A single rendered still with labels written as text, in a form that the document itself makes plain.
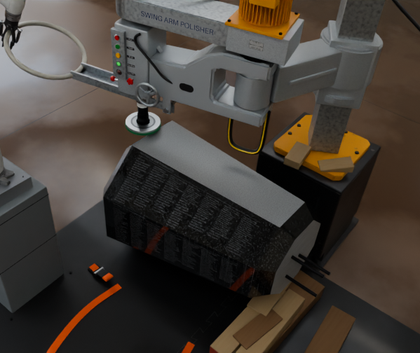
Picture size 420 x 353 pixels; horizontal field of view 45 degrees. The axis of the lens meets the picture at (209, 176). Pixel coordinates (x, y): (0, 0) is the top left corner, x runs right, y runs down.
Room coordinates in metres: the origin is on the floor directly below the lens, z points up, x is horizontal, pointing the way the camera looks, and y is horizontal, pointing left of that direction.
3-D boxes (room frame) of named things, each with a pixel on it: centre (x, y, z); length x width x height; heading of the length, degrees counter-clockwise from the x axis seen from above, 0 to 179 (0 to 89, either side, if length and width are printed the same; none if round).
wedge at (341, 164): (2.45, -0.77, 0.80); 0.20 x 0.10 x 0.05; 96
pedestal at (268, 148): (2.68, -0.71, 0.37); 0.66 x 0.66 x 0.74; 56
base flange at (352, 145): (2.68, -0.71, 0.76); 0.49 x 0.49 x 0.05; 56
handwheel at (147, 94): (2.38, 0.37, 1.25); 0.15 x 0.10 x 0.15; 70
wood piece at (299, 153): (2.50, -0.53, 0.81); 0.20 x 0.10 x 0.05; 154
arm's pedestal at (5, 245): (1.97, 1.17, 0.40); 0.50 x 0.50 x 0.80; 56
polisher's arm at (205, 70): (2.39, 0.07, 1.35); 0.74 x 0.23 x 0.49; 70
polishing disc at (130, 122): (2.53, 0.44, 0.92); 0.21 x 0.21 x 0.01
